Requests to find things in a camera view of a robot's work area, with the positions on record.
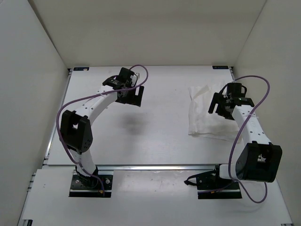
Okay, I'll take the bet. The white skirt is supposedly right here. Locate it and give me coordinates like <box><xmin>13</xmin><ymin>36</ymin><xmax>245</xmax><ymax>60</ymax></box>
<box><xmin>188</xmin><ymin>81</ymin><xmax>239</xmax><ymax>142</ymax></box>

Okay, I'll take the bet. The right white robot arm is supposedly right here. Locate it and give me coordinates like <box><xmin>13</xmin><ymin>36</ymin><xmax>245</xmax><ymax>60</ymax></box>
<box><xmin>184</xmin><ymin>91</ymin><xmax>282</xmax><ymax>192</ymax></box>

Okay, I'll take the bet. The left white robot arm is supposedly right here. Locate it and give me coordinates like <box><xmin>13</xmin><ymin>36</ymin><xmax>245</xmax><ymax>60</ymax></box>
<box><xmin>56</xmin><ymin>85</ymin><xmax>144</xmax><ymax>193</ymax></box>

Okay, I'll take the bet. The right blue corner label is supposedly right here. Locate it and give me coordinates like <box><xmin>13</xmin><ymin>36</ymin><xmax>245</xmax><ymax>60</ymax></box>
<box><xmin>212</xmin><ymin>65</ymin><xmax>229</xmax><ymax>70</ymax></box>

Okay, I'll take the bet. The blue corner label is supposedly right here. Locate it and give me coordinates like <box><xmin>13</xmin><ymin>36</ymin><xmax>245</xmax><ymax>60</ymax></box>
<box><xmin>73</xmin><ymin>67</ymin><xmax>89</xmax><ymax>71</ymax></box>
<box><xmin>212</xmin><ymin>65</ymin><xmax>229</xmax><ymax>70</ymax></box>

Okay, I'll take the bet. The left blue corner label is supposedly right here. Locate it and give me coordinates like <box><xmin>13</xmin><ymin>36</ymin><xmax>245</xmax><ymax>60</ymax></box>
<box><xmin>73</xmin><ymin>67</ymin><xmax>89</xmax><ymax>71</ymax></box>

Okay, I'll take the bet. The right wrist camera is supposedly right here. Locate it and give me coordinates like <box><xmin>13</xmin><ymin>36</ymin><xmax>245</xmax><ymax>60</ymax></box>
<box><xmin>226</xmin><ymin>82</ymin><xmax>247</xmax><ymax>98</ymax></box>

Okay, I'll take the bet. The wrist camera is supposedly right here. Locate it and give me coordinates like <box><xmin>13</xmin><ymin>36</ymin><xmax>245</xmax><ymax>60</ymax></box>
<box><xmin>116</xmin><ymin>67</ymin><xmax>140</xmax><ymax>87</ymax></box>
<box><xmin>226</xmin><ymin>82</ymin><xmax>247</xmax><ymax>98</ymax></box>

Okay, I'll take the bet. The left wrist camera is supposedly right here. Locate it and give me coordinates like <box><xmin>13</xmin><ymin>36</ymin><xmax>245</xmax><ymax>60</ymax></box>
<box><xmin>116</xmin><ymin>67</ymin><xmax>140</xmax><ymax>87</ymax></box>

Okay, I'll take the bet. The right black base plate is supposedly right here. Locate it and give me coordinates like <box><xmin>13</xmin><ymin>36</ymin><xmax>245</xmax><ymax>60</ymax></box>
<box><xmin>196</xmin><ymin>165</ymin><xmax>242</xmax><ymax>200</ymax></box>

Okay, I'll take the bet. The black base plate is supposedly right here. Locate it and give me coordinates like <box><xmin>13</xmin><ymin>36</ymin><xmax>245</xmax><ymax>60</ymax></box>
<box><xmin>196</xmin><ymin>165</ymin><xmax>242</xmax><ymax>200</ymax></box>
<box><xmin>69</xmin><ymin>170</ymin><xmax>113</xmax><ymax>198</ymax></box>

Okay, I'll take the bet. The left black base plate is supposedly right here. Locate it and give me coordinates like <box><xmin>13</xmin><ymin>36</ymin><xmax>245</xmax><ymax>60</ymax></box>
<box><xmin>69</xmin><ymin>170</ymin><xmax>113</xmax><ymax>198</ymax></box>

